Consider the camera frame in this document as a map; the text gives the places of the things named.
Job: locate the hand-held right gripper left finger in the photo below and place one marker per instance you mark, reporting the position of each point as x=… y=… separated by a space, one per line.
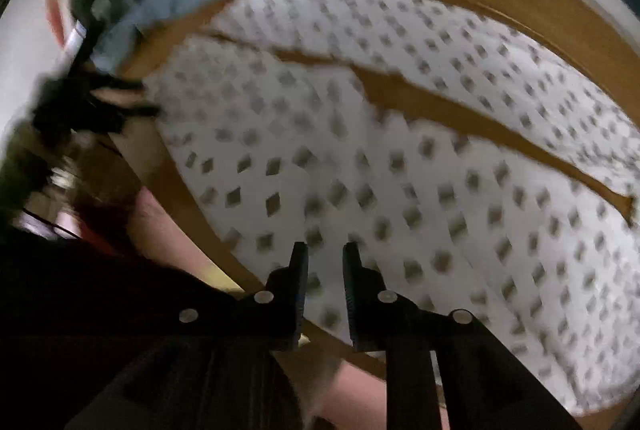
x=300 y=300

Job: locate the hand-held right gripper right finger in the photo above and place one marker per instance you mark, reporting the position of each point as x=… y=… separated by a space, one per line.
x=350 y=300

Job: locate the light blue jeans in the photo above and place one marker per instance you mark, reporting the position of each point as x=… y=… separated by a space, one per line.
x=165 y=5

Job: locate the white diamond-print pants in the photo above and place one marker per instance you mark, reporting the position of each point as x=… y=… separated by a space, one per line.
x=400 y=190

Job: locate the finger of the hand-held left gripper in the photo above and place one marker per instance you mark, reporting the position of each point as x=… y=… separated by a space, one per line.
x=140 y=112
x=120 y=86

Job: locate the pink foam floor mat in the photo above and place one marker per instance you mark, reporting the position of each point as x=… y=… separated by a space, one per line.
x=165 y=230

